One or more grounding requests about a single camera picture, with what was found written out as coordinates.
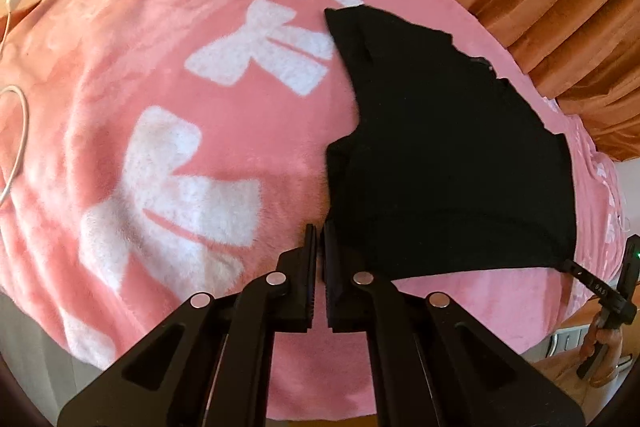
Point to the person's right hand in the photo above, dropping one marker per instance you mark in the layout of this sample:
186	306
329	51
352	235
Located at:
611	347

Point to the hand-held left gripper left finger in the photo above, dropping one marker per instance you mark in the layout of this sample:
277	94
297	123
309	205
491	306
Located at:
311	277

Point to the black long-sleeved sweater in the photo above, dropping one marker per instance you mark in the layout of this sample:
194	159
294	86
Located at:
440	157

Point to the pink printed blanket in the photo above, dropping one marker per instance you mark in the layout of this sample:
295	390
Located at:
150	32

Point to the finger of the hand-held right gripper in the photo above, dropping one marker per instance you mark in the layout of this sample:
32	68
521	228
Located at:
597	289

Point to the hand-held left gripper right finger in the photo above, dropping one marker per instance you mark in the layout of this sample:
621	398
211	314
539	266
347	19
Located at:
332	297

